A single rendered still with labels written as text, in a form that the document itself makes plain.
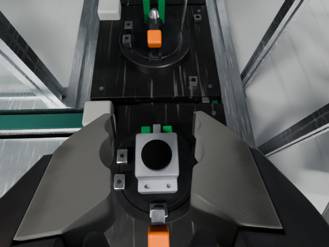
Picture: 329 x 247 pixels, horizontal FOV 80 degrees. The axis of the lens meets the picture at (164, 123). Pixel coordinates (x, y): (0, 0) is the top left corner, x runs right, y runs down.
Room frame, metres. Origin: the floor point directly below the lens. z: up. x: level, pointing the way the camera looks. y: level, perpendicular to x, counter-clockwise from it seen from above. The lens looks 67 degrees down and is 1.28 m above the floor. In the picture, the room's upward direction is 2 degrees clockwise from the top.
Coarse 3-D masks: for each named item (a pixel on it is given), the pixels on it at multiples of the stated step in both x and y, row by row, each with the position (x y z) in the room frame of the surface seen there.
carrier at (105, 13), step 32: (160, 0) 0.34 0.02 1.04; (128, 32) 0.31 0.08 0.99; (192, 32) 0.34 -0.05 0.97; (96, 64) 0.25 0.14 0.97; (128, 64) 0.25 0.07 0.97; (160, 64) 0.24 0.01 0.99; (192, 64) 0.26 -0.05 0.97; (96, 96) 0.18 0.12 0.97; (128, 96) 0.18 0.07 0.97; (160, 96) 0.18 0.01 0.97; (192, 96) 0.19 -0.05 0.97
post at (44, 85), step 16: (0, 16) 0.19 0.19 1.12; (0, 32) 0.18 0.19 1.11; (16, 32) 0.20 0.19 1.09; (0, 48) 0.17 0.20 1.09; (16, 48) 0.18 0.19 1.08; (16, 64) 0.17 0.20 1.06; (32, 64) 0.18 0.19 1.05; (32, 80) 0.17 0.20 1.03; (48, 80) 0.19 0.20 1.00; (48, 96) 0.17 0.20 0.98
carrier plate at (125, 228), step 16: (128, 112) 0.15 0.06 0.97; (144, 112) 0.15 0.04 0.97; (160, 112) 0.15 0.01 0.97; (176, 112) 0.15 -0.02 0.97; (192, 112) 0.15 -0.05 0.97; (208, 112) 0.16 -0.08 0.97; (224, 112) 0.16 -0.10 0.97; (128, 128) 0.12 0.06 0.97; (176, 128) 0.12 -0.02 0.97; (112, 144) 0.09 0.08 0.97; (128, 224) -0.02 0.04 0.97; (144, 224) -0.02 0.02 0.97; (176, 224) -0.02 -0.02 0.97; (192, 224) -0.02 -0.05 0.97; (112, 240) -0.04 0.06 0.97; (128, 240) -0.04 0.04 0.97; (144, 240) -0.04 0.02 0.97; (176, 240) -0.04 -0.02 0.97
